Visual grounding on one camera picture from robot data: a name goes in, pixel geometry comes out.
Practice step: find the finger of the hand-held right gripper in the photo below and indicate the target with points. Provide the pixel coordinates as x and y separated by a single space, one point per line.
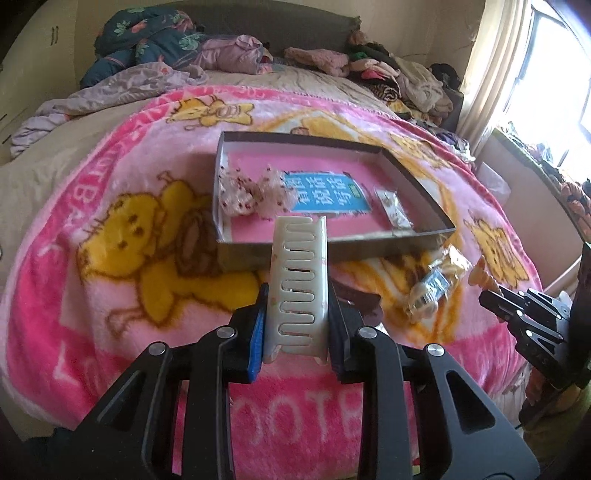
542 304
531 339

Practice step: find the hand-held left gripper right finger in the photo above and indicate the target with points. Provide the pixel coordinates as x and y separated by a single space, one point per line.
337 341

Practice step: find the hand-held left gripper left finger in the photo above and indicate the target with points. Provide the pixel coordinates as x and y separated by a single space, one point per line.
256 341

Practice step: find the brown hair clip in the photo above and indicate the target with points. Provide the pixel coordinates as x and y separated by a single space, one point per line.
364 302

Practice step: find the orange ridged hair clip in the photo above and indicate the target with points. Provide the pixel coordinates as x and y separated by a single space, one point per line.
482 274

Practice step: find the white comb hair clip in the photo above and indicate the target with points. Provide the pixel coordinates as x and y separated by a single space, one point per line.
295 251

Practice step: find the clear bag of yellow rings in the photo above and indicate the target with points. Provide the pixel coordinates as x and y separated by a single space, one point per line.
450 263

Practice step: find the grey cardboard box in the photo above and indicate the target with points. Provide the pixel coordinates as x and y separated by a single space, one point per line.
392 244

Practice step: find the person's right forearm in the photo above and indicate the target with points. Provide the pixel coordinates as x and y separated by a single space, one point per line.
561 415

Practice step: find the orange patterned cloth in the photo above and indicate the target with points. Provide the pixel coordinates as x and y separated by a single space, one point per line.
577 203

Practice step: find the pink printed blanket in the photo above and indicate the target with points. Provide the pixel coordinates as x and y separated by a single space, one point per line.
138 286

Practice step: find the white plastic bag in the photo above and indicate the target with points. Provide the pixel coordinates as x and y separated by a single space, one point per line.
493 177

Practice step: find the small clear dotted packet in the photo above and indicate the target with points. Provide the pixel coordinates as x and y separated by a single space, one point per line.
392 207

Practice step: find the white lace hair bow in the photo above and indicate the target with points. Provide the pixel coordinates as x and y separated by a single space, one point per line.
244 194

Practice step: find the blue label card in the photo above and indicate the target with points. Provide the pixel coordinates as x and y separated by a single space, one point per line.
323 194

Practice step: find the window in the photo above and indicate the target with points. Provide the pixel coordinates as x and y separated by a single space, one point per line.
558 78

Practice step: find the cream curtain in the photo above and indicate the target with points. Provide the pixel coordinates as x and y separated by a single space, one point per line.
489 69

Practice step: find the pile of clothes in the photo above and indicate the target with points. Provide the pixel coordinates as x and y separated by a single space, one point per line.
411 78

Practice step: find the bed with beige sheet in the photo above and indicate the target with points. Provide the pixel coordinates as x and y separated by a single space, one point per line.
295 76

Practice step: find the pink fuzzy garment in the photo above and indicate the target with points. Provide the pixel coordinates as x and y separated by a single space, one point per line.
318 60

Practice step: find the lilac pink garment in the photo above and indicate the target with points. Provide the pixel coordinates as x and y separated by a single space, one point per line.
231 55

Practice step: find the lavender blanket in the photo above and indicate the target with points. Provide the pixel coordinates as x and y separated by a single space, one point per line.
106 87

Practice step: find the dark floral quilt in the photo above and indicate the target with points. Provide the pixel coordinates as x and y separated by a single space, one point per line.
147 41

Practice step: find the dark headboard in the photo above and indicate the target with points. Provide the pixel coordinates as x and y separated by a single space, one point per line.
286 23

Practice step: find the cream wardrobe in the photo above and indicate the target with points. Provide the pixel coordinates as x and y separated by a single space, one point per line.
41 60

